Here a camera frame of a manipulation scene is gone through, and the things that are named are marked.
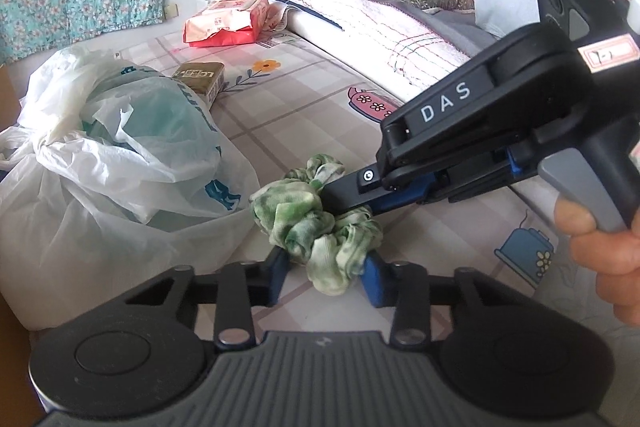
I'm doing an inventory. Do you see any person's right hand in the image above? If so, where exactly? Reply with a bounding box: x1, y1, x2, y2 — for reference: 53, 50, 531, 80
554, 197, 640, 320

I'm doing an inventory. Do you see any white stitched towel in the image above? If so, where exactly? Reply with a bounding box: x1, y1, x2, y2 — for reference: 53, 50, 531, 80
234, 0, 473, 108

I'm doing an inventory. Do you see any grey blanket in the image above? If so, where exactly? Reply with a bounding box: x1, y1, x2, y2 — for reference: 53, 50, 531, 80
400, 2, 501, 58

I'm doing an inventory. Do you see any green tie-dye scrunchie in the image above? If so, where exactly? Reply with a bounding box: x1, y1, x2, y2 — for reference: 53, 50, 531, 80
249, 154, 385, 298

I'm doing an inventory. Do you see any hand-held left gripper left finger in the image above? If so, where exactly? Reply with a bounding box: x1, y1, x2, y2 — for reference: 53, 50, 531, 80
125, 252, 291, 350

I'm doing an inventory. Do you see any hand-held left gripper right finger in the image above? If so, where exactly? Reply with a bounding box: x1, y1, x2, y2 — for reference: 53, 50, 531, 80
361, 254, 501, 350

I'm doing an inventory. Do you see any pink wet wipes pack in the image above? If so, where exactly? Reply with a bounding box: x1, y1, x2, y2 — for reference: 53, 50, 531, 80
183, 0, 271, 48

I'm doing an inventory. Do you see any plaid printed bed sheet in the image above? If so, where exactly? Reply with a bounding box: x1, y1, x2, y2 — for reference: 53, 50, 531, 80
30, 29, 621, 333

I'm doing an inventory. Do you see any gold tissue pack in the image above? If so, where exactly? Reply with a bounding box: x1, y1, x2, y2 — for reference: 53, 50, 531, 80
172, 61, 226, 108

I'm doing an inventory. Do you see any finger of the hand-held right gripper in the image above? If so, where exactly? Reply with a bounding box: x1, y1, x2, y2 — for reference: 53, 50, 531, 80
320, 166, 401, 214
370, 174, 451, 215

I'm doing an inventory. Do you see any white plastic bag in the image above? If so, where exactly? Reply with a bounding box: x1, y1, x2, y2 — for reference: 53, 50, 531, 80
0, 44, 261, 330

